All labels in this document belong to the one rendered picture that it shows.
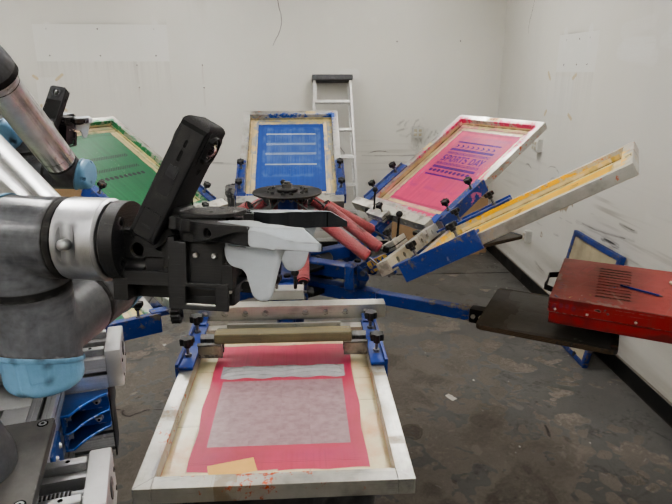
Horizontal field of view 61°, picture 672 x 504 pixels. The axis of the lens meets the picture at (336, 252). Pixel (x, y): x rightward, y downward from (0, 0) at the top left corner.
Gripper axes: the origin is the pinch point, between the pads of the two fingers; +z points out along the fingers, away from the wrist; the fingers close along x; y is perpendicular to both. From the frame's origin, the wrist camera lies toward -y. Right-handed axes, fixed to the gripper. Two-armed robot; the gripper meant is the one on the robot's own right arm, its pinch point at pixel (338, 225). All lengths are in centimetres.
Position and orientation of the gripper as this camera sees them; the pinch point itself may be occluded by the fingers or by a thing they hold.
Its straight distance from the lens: 48.8
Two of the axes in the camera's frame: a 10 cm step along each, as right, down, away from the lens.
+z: 9.9, 0.4, -1.4
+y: -0.2, 9.9, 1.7
